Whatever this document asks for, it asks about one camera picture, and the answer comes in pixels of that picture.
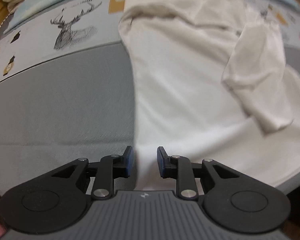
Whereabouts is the white small shirt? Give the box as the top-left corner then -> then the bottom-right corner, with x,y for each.
119,0 -> 300,193

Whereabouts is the deer print bed sheet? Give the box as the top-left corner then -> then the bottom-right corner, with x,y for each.
0,0 -> 239,92

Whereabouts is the light blue patterned pillowcase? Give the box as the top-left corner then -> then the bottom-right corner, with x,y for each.
3,0 -> 300,34

